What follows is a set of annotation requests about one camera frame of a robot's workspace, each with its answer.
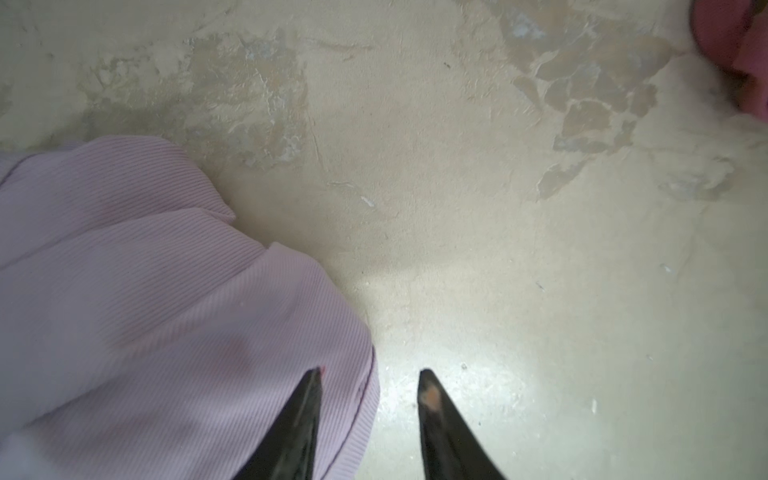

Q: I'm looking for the lilac ribbed cloth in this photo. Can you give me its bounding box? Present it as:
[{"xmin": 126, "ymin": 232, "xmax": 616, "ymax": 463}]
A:
[{"xmin": 1, "ymin": 136, "xmax": 379, "ymax": 479}]

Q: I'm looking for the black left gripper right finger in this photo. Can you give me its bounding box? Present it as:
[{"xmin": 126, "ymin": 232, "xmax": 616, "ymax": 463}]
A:
[{"xmin": 417, "ymin": 369, "xmax": 505, "ymax": 480}]

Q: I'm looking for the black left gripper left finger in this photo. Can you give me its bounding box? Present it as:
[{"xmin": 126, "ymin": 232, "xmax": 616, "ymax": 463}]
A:
[{"xmin": 233, "ymin": 367, "xmax": 323, "ymax": 480}]

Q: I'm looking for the magenta pink cloth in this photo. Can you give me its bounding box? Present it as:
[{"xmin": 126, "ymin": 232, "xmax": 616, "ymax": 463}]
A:
[{"xmin": 690, "ymin": 0, "xmax": 767, "ymax": 122}]

